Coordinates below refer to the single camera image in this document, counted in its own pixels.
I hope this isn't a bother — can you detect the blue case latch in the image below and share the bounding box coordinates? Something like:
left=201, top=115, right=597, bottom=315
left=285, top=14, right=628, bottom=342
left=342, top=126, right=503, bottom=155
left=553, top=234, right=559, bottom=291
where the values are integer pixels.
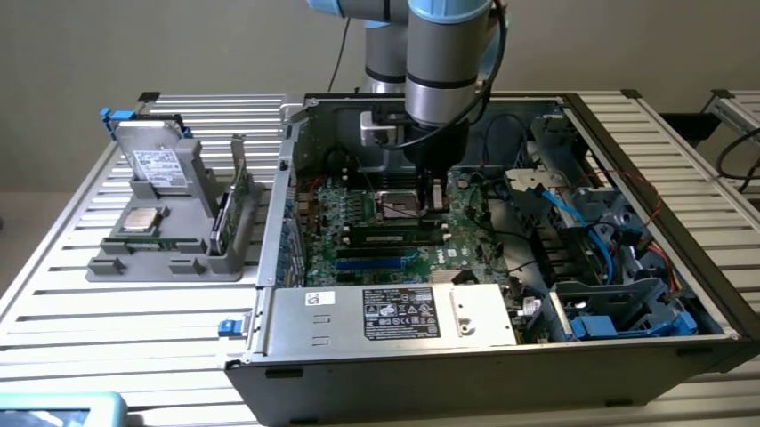
left=217, top=316, right=246, bottom=340

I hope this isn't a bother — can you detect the grey parts rack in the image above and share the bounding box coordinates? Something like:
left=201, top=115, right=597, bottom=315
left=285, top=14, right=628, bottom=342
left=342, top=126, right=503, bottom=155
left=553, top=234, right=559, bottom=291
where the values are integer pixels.
left=85, top=136, right=268, bottom=284

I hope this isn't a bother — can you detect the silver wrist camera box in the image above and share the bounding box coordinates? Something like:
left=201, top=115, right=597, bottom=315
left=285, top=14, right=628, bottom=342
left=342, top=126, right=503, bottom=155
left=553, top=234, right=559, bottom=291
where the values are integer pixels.
left=358, top=110, right=398, bottom=147

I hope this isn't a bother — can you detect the blue SATA wire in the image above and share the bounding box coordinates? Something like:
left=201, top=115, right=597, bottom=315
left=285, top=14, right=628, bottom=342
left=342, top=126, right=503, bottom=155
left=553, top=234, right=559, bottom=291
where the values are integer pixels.
left=531, top=185, right=623, bottom=288

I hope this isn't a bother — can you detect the thin black wall cable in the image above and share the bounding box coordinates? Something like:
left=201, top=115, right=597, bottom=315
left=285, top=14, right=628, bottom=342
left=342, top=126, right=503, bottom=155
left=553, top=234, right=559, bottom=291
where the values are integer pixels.
left=328, top=20, right=353, bottom=93

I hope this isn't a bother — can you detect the silver CPU chip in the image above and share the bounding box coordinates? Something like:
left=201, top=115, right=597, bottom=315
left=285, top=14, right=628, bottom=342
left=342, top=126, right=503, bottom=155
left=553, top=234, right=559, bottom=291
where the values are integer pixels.
left=121, top=205, right=173, bottom=233

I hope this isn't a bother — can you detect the grey plastic disk holder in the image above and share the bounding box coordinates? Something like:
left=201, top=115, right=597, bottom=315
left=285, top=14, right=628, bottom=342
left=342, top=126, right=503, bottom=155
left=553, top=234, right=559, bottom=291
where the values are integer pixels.
left=503, top=167, right=563, bottom=211

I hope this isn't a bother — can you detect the green motherboard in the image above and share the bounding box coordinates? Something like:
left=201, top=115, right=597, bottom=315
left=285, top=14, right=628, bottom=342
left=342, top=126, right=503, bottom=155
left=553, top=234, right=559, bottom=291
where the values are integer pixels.
left=294, top=171, right=513, bottom=289

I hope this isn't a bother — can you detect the silver hard disk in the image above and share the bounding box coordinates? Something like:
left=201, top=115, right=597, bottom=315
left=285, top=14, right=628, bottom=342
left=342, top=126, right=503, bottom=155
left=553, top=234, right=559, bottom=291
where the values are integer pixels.
left=113, top=118, right=193, bottom=189

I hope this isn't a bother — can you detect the blue expansion slot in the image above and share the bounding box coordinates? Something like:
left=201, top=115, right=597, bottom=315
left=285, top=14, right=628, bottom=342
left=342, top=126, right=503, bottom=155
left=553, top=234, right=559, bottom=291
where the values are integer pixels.
left=336, top=259, right=413, bottom=271

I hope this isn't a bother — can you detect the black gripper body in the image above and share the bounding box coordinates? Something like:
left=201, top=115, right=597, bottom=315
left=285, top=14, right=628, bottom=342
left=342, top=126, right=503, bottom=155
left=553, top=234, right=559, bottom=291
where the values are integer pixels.
left=404, top=118, right=472, bottom=173

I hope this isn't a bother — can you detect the thin red wire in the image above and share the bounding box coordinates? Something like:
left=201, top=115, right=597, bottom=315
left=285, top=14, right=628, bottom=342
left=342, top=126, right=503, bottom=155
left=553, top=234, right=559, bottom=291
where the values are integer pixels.
left=620, top=173, right=666, bottom=235

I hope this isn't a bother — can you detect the green RAM stick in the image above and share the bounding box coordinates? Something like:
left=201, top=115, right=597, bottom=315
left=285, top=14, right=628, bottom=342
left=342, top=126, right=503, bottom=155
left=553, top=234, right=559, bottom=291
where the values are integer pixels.
left=102, top=237, right=202, bottom=251
left=346, top=226, right=445, bottom=246

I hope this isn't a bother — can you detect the silver power supply unit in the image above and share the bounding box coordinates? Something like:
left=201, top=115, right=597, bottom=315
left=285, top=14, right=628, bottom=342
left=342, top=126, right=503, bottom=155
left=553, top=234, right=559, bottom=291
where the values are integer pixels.
left=259, top=283, right=520, bottom=358

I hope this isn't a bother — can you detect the CPU socket metal frame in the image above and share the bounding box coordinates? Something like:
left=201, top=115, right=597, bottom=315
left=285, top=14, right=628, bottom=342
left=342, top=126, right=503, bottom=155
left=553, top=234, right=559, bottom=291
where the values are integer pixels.
left=369, top=189, right=428, bottom=222

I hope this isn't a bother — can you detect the blue drive caddy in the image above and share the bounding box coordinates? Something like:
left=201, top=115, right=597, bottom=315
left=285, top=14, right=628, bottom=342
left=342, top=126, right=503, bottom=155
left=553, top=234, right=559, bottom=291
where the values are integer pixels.
left=567, top=310, right=698, bottom=343

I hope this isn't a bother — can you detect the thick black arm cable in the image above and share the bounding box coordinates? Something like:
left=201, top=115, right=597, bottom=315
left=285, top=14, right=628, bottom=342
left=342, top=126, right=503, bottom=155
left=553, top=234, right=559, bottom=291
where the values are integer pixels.
left=380, top=0, right=513, bottom=150

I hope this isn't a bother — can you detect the open black PC case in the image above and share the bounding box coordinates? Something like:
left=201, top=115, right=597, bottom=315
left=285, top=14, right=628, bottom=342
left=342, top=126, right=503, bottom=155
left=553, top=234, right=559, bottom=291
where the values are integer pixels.
left=222, top=91, right=760, bottom=423

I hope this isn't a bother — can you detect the black looped cable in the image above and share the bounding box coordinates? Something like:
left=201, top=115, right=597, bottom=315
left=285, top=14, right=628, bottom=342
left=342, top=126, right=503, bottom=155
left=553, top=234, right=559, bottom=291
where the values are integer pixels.
left=716, top=125, right=760, bottom=193

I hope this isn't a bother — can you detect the green RAM module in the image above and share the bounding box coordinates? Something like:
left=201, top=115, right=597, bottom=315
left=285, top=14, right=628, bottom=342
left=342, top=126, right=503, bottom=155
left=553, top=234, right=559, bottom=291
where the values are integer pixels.
left=209, top=133, right=255, bottom=258

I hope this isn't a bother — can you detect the blue disk carrier bracket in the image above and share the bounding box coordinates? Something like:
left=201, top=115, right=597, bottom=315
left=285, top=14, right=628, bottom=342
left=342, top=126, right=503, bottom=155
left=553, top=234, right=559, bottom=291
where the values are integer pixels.
left=97, top=106, right=193, bottom=142

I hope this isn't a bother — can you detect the grey disk bay cage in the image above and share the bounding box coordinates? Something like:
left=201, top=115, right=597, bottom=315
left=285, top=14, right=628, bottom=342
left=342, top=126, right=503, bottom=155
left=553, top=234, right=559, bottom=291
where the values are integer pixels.
left=549, top=265, right=698, bottom=344

